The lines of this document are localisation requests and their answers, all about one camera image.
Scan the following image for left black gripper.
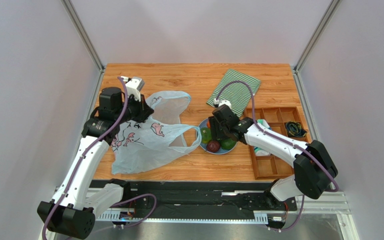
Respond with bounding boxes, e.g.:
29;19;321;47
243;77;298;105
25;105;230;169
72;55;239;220
114;92;154;125

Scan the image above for dark green round fruit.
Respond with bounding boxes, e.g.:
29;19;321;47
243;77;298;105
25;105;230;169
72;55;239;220
200;127;213;144

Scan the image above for light blue cartoon plastic bag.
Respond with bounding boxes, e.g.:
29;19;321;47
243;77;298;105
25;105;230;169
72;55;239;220
111;90;202;175

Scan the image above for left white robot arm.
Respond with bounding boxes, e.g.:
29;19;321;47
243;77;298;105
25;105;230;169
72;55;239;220
37;87;154;240

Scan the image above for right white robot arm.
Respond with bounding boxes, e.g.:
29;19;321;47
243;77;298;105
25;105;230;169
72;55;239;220
212;105;339;202

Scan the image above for green avocado fruit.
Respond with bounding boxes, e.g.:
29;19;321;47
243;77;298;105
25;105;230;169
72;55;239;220
220;138;237;151

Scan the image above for blue round plate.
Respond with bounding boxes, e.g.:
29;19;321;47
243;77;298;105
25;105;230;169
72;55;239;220
198;118;238;155

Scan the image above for dark purple passion fruit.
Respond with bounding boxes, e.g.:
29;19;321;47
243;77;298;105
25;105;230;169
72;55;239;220
206;140;221;153

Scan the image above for green white striped cloth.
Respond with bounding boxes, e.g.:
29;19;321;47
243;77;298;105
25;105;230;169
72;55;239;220
206;68;262;117

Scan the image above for teal white socks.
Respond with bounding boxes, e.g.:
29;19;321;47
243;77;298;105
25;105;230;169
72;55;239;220
253;119;273;157

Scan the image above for wooden compartment tray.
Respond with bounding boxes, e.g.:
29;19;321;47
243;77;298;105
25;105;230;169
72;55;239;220
244;107;311;181

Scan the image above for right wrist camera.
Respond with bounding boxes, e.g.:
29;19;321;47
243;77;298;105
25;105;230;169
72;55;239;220
213;97;232;109

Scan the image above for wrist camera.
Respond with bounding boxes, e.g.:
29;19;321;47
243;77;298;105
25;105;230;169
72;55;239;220
118;76;145;102
213;97;232;109

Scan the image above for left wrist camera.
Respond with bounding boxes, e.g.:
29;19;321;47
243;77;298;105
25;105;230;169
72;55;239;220
118;76;145;102

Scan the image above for dark coiled cable bundle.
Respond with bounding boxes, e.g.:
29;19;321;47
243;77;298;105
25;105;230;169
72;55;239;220
284;121;308;138

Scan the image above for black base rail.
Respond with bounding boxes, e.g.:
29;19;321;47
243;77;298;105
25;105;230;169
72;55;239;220
88;179;299;221

